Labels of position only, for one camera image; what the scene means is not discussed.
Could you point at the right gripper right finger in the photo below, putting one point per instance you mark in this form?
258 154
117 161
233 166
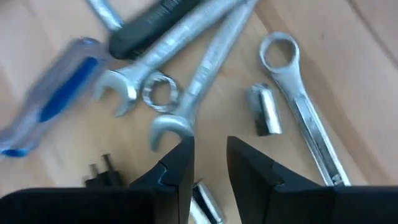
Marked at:
258 186

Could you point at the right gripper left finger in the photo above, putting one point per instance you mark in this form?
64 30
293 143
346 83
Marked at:
174 174

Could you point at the chrome socket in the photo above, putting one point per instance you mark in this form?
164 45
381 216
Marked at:
267 112
206 202

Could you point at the hex key set grey holder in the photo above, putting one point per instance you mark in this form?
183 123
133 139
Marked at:
104 180

